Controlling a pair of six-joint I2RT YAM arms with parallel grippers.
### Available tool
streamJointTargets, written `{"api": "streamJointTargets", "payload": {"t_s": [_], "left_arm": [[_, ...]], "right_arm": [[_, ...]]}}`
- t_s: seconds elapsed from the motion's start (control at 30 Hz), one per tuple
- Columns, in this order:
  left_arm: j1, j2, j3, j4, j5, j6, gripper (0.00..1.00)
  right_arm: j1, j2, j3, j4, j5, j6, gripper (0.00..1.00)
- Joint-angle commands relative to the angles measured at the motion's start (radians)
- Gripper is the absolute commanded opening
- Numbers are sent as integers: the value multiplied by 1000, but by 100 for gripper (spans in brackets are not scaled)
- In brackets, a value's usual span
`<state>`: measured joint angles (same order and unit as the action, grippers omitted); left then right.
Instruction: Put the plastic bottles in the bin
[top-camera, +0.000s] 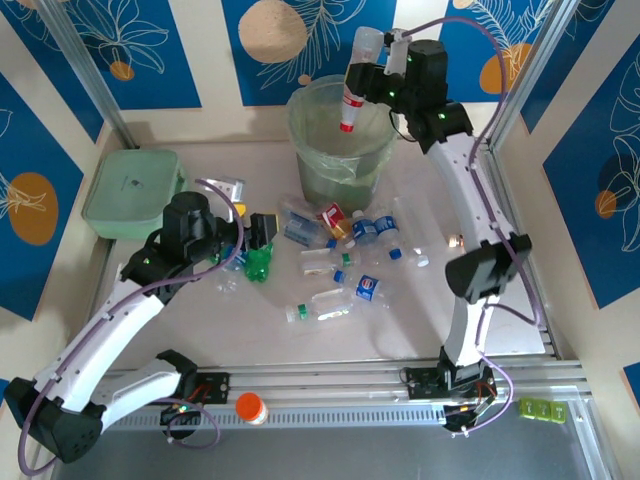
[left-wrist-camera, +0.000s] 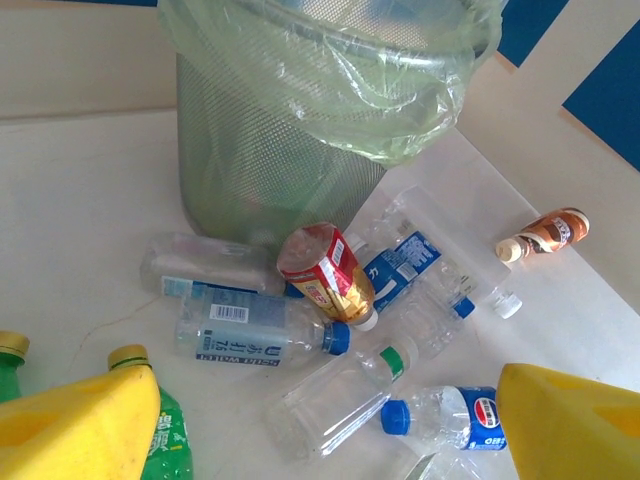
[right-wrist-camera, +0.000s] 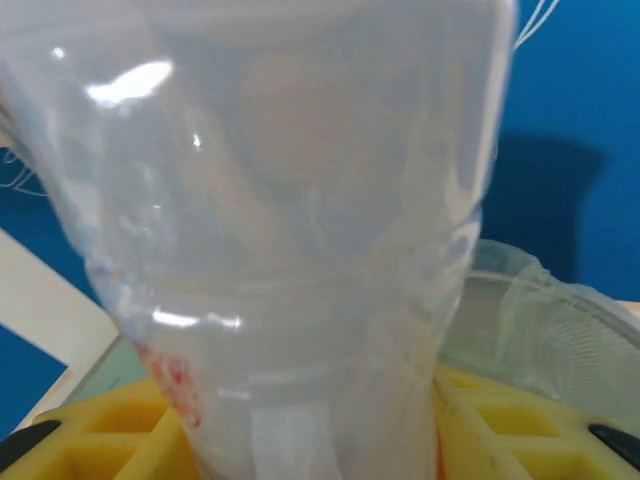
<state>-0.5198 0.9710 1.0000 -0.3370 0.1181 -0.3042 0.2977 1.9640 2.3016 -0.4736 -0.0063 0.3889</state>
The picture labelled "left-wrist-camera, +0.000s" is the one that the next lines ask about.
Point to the green bottle gold cap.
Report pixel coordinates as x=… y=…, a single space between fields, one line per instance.
x=170 y=440
x=10 y=370

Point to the soda water bottle blue cap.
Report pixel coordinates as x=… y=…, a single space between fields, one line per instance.
x=240 y=345

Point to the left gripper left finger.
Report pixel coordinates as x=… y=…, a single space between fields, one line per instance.
x=75 y=430

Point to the clear square bottle white cap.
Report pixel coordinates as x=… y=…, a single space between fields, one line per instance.
x=467 y=240

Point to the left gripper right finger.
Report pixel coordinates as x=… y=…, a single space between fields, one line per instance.
x=575 y=430

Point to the green mesh trash bin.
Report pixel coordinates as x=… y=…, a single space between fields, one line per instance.
x=240 y=165

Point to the clear bottle light blue label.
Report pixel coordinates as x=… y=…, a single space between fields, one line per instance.
x=210 y=260

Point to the clear Pepsi bottle blue label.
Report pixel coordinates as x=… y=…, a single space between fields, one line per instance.
x=419 y=255
x=450 y=415

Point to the blue label bottle white cap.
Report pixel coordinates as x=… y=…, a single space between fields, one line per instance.
x=382 y=287

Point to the red label bottle white cap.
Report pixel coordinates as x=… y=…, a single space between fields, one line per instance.
x=325 y=275

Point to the pale green plastic bin liner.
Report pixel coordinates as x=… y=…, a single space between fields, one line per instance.
x=400 y=125

